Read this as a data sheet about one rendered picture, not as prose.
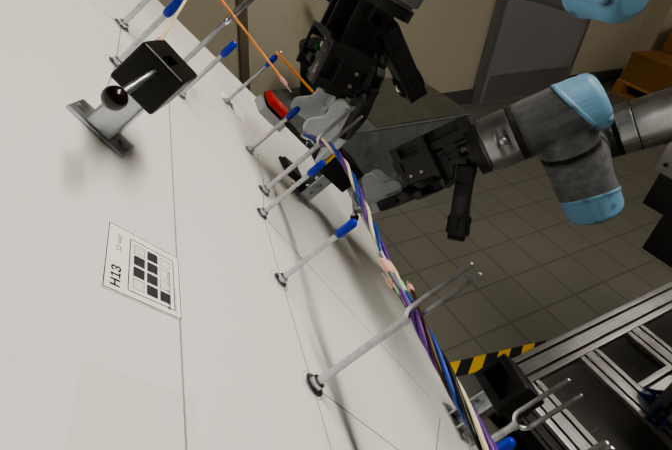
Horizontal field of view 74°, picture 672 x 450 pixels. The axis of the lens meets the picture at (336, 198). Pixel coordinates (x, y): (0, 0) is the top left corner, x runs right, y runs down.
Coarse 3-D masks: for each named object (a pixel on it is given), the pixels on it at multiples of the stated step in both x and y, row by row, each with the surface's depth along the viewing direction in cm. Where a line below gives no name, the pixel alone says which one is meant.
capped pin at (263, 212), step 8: (320, 160) 44; (312, 168) 44; (320, 168) 44; (304, 176) 45; (312, 176) 45; (296, 184) 45; (288, 192) 45; (280, 200) 45; (264, 208) 46; (264, 216) 46
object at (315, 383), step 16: (464, 272) 29; (480, 272) 30; (432, 288) 29; (464, 288) 30; (416, 304) 29; (432, 304) 30; (400, 320) 30; (384, 336) 30; (352, 352) 31; (336, 368) 31; (320, 384) 31
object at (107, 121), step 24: (144, 48) 27; (168, 48) 30; (120, 72) 28; (144, 72) 28; (168, 72) 28; (192, 72) 31; (120, 96) 24; (144, 96) 28; (168, 96) 28; (96, 120) 30; (120, 120) 30; (120, 144) 31
